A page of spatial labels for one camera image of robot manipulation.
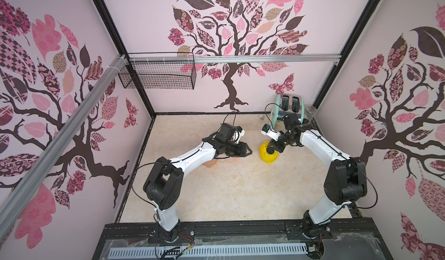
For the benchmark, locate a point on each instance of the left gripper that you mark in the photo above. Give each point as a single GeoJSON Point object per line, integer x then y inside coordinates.
{"type": "Point", "coordinates": [242, 152]}

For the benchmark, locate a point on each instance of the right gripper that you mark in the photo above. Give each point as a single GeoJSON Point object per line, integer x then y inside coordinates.
{"type": "Point", "coordinates": [278, 144]}

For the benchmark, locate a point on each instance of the yellow piggy bank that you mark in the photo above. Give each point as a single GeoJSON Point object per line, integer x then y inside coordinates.
{"type": "Point", "coordinates": [268, 155]}

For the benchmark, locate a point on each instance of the peach piggy bank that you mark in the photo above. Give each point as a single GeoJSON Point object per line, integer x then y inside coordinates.
{"type": "Point", "coordinates": [210, 163]}

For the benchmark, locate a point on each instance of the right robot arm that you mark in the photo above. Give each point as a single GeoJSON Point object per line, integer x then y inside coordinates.
{"type": "Point", "coordinates": [345, 181]}

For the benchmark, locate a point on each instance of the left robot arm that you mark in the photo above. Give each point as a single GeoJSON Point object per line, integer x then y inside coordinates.
{"type": "Point", "coordinates": [164, 183]}

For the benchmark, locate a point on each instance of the glass jar behind toaster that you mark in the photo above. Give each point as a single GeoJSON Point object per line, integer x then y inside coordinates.
{"type": "Point", "coordinates": [308, 117]}

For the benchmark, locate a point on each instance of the mint chrome toaster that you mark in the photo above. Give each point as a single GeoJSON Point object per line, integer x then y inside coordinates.
{"type": "Point", "coordinates": [287, 104]}

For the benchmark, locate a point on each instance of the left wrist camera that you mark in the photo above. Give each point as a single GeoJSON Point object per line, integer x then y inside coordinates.
{"type": "Point", "coordinates": [228, 132]}

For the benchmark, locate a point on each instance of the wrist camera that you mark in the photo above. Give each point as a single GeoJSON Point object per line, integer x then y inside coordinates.
{"type": "Point", "coordinates": [267, 130]}
{"type": "Point", "coordinates": [228, 132]}

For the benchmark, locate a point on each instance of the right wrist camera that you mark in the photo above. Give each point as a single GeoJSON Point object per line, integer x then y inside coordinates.
{"type": "Point", "coordinates": [267, 130]}

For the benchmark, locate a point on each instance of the back aluminium rail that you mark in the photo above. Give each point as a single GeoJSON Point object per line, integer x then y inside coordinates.
{"type": "Point", "coordinates": [240, 59]}

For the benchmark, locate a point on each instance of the aluminium rail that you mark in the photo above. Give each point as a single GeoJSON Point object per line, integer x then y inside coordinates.
{"type": "Point", "coordinates": [29, 184]}
{"type": "Point", "coordinates": [240, 59]}

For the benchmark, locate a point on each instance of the white slotted cable duct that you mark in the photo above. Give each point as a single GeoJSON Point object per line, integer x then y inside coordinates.
{"type": "Point", "coordinates": [224, 251]}

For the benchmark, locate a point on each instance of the black wire basket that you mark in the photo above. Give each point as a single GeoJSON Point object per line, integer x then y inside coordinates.
{"type": "Point", "coordinates": [159, 70]}

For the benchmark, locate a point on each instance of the black base frame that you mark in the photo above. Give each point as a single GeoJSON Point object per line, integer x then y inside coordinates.
{"type": "Point", "coordinates": [344, 239]}

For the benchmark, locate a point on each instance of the left aluminium rail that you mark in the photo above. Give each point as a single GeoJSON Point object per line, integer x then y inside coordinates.
{"type": "Point", "coordinates": [29, 184]}

